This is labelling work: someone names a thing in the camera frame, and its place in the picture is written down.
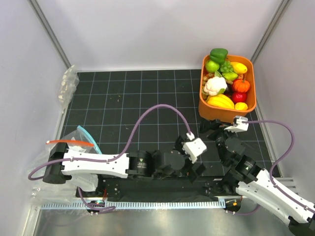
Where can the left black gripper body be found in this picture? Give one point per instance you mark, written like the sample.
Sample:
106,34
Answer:
192,173

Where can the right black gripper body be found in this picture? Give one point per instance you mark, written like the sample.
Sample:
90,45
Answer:
219,131

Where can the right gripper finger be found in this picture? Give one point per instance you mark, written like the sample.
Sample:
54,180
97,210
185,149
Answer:
203,129
209,123

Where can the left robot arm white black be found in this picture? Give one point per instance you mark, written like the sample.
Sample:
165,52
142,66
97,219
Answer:
68,163

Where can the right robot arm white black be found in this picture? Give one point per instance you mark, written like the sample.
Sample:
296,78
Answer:
247,179

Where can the spare zip bag blue zipper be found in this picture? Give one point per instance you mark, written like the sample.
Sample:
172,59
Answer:
89,138

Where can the bag of white pieces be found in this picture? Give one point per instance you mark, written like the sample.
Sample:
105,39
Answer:
69,83

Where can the pile of clear zip bags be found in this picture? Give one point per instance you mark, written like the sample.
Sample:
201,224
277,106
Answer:
45,193

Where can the orange plastic basket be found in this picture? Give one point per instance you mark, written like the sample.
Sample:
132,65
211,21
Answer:
227,115

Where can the yellow star fruit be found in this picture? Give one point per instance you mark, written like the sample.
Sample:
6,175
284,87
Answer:
221,101

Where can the yellow lemon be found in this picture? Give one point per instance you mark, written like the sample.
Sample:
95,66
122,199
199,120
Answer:
241,106

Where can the red apple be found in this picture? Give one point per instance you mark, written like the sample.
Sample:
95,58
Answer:
239,97

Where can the white cauliflower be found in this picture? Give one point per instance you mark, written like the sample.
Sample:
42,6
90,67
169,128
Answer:
215,86

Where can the small orange pumpkin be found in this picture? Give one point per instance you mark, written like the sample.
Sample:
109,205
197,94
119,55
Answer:
241,85

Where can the brown nut cluster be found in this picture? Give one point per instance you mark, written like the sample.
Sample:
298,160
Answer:
206,77

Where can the green apple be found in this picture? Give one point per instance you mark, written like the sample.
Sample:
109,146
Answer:
211,66

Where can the green grape bunch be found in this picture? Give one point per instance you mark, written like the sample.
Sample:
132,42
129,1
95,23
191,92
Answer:
226,67

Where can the yellow mango fruit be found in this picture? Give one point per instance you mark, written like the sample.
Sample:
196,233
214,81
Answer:
238,67

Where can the green bell pepper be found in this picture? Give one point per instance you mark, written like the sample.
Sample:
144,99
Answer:
218,55

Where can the black gridded mat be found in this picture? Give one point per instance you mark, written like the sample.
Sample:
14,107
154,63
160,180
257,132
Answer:
108,104

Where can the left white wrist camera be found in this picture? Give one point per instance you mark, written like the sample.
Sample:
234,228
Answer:
193,147

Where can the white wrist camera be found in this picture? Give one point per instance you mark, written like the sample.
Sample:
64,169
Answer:
240,124
193,147

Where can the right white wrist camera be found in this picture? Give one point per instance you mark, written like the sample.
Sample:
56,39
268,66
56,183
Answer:
240,124

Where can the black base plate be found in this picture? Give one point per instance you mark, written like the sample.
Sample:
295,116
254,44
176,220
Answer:
178,187

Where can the slotted cable duct rail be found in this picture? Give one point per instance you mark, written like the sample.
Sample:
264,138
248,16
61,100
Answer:
78,204

